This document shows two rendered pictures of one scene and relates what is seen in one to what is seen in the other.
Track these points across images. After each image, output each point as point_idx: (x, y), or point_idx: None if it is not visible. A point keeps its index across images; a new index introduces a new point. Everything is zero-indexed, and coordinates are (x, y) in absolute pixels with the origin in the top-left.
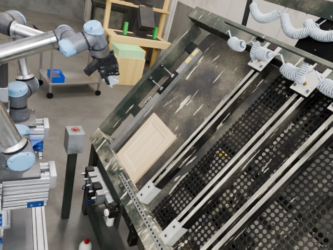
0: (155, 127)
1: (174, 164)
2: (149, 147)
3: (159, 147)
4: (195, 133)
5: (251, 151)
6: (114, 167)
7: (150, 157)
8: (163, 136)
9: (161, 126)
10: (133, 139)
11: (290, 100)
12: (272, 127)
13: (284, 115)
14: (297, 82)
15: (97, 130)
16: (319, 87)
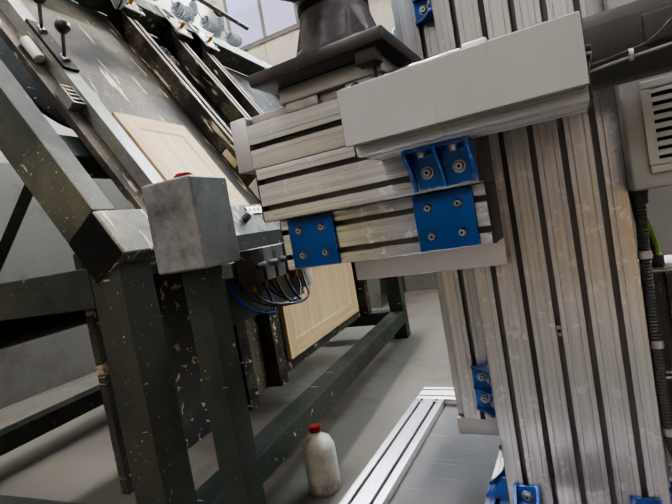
0: (153, 130)
1: None
2: (191, 159)
3: (196, 149)
4: (200, 100)
5: (230, 94)
6: (234, 216)
7: (212, 167)
8: (177, 135)
9: (154, 124)
10: (165, 169)
11: (185, 46)
12: (209, 71)
13: (199, 59)
14: (194, 20)
15: (107, 215)
16: (210, 21)
